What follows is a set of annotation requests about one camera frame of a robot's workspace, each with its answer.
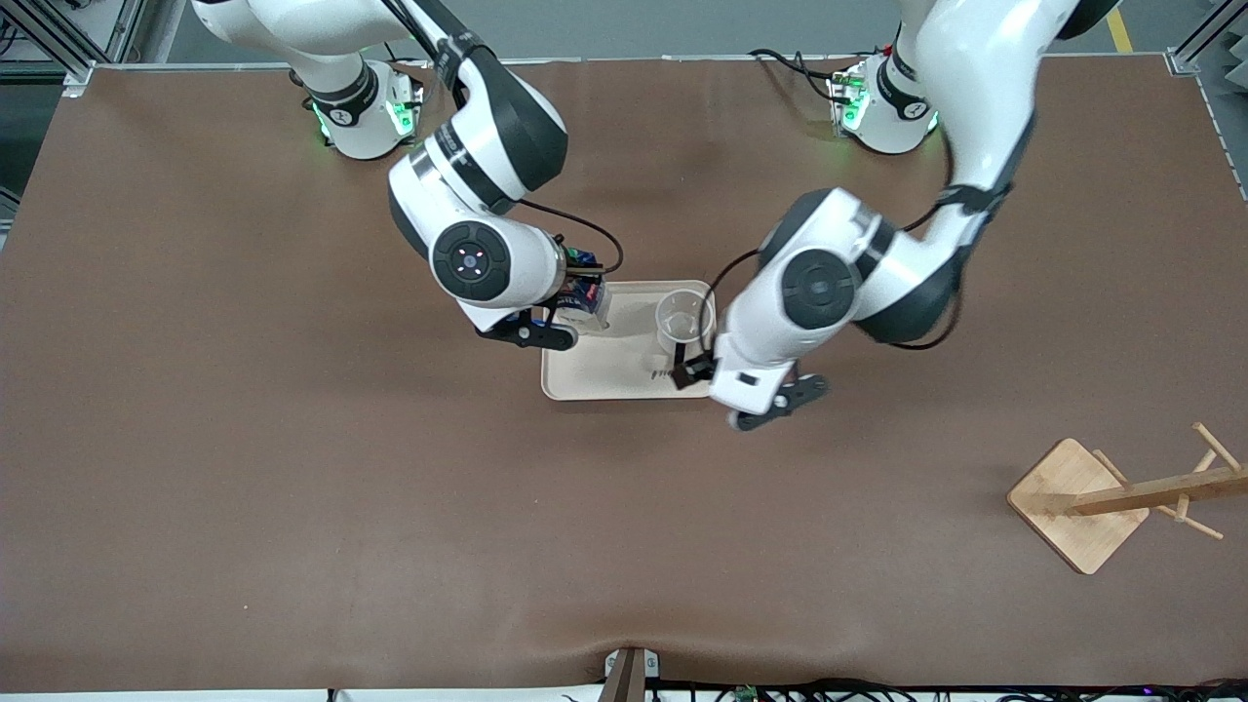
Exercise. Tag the brown table mat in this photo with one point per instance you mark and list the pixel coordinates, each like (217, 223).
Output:
(624, 536)

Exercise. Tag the wooden cup rack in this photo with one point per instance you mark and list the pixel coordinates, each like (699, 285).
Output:
(1072, 517)

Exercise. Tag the blue white milk carton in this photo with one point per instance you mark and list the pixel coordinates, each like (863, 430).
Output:
(583, 310)

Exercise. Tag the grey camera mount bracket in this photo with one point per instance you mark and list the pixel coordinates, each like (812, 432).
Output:
(631, 675)

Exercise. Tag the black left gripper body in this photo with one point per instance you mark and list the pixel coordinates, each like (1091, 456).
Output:
(696, 369)

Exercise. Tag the aluminium frame profile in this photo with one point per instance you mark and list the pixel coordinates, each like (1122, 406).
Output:
(1209, 39)
(58, 44)

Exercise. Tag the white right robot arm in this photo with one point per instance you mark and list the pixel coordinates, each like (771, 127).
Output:
(487, 127)

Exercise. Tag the beige rectangular tray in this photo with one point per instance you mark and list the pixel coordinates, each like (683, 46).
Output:
(609, 370)

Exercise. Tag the white smiley face cup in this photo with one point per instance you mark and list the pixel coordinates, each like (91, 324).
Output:
(682, 320)

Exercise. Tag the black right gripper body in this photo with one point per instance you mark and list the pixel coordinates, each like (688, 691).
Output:
(572, 286)

